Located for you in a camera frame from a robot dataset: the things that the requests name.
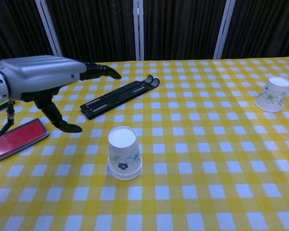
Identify white paper cup green flower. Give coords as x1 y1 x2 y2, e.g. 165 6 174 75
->
254 76 289 113

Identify red stamp pad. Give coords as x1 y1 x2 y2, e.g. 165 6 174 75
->
0 117 50 162

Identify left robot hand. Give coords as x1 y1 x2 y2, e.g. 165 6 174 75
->
0 55 122 133

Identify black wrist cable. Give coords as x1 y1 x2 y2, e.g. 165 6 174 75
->
0 100 16 145

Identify white partition frame post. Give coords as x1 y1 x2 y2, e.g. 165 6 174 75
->
35 0 63 56
133 0 145 61
213 0 234 60

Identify yellow checkered tablecloth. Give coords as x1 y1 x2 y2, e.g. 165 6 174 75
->
0 55 289 231

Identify black folding stand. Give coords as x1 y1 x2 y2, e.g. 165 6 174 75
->
79 74 160 120

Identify white paper cup blue flower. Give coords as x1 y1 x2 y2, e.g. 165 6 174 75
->
107 126 143 174

